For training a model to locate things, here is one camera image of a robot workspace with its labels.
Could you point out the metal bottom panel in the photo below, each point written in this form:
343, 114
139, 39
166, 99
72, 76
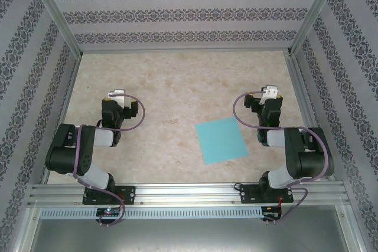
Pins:
189, 237

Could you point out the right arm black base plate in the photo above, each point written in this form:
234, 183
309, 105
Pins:
251, 193

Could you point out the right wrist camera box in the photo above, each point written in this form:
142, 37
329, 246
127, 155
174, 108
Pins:
270, 91

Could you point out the aluminium frame post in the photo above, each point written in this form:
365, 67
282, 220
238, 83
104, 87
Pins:
314, 13
55, 13

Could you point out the aluminium mounting rail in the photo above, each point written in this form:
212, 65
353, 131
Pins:
189, 193

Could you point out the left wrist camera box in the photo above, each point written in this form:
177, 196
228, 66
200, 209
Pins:
119, 94

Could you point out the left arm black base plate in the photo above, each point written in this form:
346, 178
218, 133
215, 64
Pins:
127, 194

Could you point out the aluminium side rail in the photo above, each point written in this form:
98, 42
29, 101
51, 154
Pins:
70, 86
299, 86

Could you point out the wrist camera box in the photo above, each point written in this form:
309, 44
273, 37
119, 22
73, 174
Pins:
119, 94
270, 91

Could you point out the light blue cloth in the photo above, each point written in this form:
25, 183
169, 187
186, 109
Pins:
221, 141

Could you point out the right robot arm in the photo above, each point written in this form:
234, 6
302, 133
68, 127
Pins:
310, 157

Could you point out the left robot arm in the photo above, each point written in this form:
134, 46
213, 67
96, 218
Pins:
65, 151

